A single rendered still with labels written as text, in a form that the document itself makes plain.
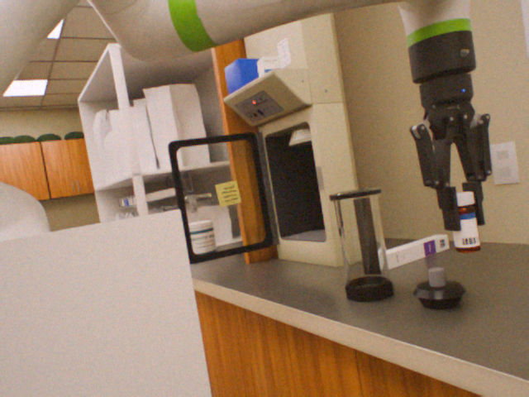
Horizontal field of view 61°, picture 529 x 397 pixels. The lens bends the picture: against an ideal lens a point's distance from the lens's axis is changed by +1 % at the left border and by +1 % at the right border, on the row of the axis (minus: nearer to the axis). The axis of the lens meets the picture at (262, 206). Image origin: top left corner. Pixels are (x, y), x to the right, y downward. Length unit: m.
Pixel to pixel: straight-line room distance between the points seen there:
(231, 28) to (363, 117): 1.12
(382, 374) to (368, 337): 0.08
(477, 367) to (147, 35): 0.66
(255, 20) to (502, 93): 0.89
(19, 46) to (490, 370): 0.70
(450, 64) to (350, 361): 0.55
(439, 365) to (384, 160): 1.09
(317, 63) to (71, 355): 1.06
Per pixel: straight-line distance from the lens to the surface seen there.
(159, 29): 0.73
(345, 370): 0.94
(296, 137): 1.39
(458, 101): 0.76
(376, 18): 1.73
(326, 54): 1.36
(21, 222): 0.65
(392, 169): 1.67
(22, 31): 0.63
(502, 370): 0.65
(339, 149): 1.32
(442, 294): 0.86
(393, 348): 0.76
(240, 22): 0.69
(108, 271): 0.46
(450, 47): 0.74
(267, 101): 1.35
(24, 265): 0.45
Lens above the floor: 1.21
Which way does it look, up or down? 3 degrees down
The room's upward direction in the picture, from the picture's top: 9 degrees counter-clockwise
